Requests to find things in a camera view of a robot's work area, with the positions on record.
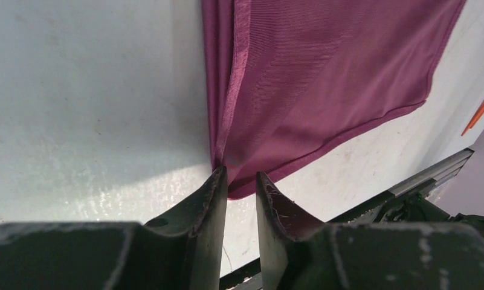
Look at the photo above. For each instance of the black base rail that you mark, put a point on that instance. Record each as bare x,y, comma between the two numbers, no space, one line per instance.
395,240

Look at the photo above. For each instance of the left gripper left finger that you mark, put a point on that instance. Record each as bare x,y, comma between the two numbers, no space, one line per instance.
189,237

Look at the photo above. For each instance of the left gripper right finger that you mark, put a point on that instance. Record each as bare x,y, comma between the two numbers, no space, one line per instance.
283,231

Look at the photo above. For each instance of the orange plastic knife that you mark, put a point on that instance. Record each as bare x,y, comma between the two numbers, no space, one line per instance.
476,117

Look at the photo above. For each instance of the maroon satin cloth napkin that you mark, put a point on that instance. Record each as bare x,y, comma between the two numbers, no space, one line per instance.
289,81

